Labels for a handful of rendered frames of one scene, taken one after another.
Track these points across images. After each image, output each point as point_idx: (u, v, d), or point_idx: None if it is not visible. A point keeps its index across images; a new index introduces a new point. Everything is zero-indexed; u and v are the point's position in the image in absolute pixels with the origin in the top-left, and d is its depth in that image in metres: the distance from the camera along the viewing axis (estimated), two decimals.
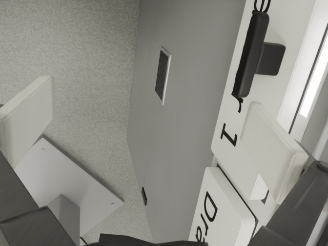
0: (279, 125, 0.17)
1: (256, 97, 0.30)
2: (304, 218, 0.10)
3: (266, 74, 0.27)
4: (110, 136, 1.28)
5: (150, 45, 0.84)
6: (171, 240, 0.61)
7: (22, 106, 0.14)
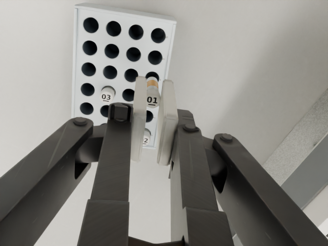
0: (173, 97, 0.18)
1: None
2: (203, 182, 0.11)
3: None
4: None
5: None
6: None
7: (146, 103, 0.17)
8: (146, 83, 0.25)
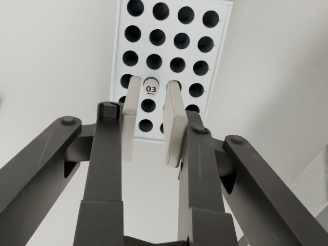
0: (180, 98, 0.18)
1: None
2: (211, 184, 0.11)
3: None
4: None
5: None
6: None
7: (138, 103, 0.17)
8: None
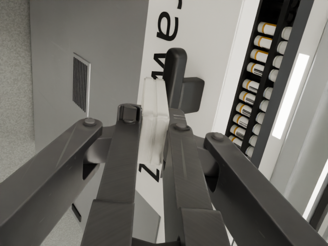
0: (164, 96, 0.18)
1: None
2: (196, 182, 0.11)
3: (188, 113, 0.24)
4: (13, 152, 1.12)
5: (54, 49, 0.76)
6: None
7: (154, 104, 0.17)
8: (255, 52, 0.31)
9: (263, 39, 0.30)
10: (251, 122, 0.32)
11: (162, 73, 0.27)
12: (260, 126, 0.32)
